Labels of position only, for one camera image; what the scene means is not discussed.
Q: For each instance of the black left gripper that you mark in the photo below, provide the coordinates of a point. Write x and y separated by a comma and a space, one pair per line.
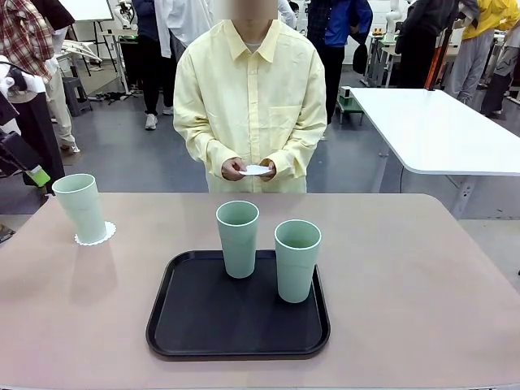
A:
12, 150

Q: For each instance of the pale green tall cup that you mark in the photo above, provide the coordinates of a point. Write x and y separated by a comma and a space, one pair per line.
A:
237, 252
294, 276
83, 211

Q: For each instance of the white scalloped paper coaster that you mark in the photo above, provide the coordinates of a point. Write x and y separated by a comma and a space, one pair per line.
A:
109, 231

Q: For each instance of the person's right forearm yellow sleeve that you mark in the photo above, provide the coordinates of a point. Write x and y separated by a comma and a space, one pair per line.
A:
203, 154

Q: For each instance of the person's left forearm yellow sleeve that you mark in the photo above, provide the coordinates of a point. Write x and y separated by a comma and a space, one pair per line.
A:
296, 158

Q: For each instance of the small white background robot arm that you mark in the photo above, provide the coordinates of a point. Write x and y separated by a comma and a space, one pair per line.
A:
391, 20

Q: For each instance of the person's right hand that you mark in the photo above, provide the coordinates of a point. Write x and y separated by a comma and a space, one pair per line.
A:
231, 168

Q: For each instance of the person's left hand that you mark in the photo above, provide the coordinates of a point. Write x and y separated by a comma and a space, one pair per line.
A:
272, 172

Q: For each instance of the person in beige trousers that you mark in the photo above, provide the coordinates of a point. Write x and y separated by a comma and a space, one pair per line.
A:
61, 105

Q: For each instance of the grey step stool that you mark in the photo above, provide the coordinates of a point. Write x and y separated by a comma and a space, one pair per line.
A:
77, 93

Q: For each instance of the person in plaid shirt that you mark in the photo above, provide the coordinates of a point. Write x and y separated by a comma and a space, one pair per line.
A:
24, 40

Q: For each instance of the person in dark clothes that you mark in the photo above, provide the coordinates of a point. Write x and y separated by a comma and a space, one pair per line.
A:
156, 81

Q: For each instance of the whiteboard on easel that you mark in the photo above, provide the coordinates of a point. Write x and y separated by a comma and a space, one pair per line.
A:
91, 10

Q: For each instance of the person in white shirt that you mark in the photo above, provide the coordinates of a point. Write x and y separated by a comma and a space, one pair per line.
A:
187, 20

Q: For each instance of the person in yellow shirt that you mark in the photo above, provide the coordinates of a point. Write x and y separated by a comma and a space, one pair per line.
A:
252, 101

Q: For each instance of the black plastic serving tray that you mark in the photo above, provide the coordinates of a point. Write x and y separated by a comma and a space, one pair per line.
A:
227, 321

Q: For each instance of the green and white stand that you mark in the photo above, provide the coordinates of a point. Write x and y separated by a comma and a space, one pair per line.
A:
349, 105

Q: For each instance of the person in blue jacket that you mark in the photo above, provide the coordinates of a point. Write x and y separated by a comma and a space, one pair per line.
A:
335, 24

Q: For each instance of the black hanging bag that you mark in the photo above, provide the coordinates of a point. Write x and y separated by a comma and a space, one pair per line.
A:
360, 59

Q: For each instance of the large white table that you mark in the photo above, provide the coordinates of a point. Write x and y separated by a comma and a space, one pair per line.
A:
438, 134

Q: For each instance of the person in black coat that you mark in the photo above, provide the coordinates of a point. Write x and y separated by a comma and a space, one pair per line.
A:
422, 40

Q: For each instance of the orange and black pole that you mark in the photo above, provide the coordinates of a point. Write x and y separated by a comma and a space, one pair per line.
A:
436, 61

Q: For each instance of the person in yellow jacket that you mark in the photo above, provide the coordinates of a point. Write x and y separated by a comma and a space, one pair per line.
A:
475, 53

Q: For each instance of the person in dark wide trousers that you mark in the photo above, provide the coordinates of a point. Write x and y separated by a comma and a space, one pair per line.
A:
499, 85

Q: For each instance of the white tubular frame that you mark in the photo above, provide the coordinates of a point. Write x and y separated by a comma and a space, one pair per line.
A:
83, 48

